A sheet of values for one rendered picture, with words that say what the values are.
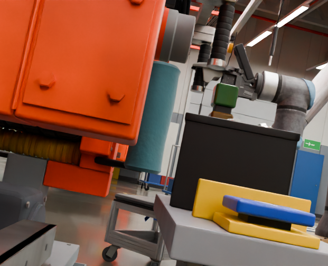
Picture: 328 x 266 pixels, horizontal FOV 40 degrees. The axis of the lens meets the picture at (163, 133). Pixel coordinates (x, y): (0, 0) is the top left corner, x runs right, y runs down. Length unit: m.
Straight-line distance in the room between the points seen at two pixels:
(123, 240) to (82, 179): 1.12
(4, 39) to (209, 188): 0.33
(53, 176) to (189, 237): 0.81
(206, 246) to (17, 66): 0.35
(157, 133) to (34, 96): 0.49
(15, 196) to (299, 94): 0.91
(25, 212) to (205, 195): 0.42
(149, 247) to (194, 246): 1.77
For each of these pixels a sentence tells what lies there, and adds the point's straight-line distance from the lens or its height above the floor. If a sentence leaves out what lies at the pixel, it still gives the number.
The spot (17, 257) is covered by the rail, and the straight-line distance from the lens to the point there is 0.45.
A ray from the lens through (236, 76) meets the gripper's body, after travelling 1.39.
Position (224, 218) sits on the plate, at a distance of 0.42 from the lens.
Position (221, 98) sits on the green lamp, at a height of 0.63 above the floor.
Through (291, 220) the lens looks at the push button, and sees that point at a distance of 0.41.
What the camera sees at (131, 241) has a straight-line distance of 2.22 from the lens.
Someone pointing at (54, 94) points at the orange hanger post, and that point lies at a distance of 0.60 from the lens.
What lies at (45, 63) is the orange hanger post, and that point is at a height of 0.59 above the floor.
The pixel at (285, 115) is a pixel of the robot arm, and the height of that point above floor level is 0.72.
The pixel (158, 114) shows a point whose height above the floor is 0.62.
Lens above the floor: 0.49
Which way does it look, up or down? 5 degrees up
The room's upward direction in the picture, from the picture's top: 11 degrees clockwise
